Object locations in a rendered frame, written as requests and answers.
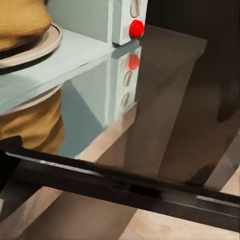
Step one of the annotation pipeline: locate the microwave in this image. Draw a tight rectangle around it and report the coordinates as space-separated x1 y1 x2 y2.
0 0 240 233

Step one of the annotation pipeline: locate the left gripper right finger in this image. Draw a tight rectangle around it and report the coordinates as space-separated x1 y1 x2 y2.
224 132 240 173

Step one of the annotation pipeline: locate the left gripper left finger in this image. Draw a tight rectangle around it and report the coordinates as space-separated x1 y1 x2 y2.
0 133 27 192

